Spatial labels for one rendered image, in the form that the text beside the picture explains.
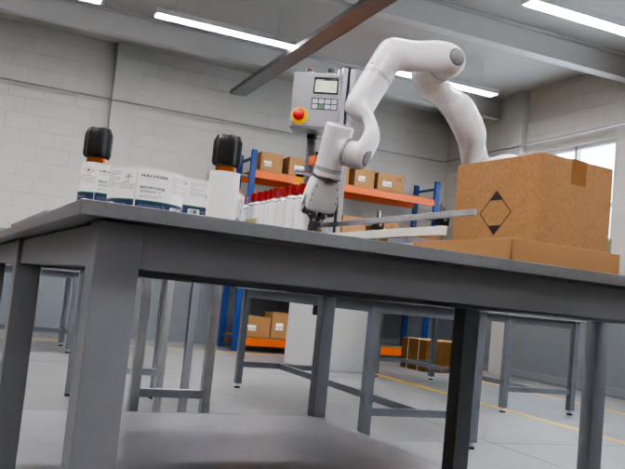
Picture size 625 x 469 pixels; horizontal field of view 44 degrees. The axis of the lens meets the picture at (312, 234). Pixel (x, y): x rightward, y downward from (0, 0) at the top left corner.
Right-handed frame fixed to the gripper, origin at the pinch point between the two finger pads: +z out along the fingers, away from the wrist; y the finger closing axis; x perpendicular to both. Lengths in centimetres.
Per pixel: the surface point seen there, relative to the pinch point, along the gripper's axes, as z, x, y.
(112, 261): -17, 103, 80
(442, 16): -112, -463, -311
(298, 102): -32.3, -35.2, -0.6
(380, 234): -11.9, 44.5, 4.3
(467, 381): 39, 18, -59
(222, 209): -1.1, -0.3, 29.0
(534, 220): -26, 65, -21
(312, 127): -25.7, -30.1, -5.5
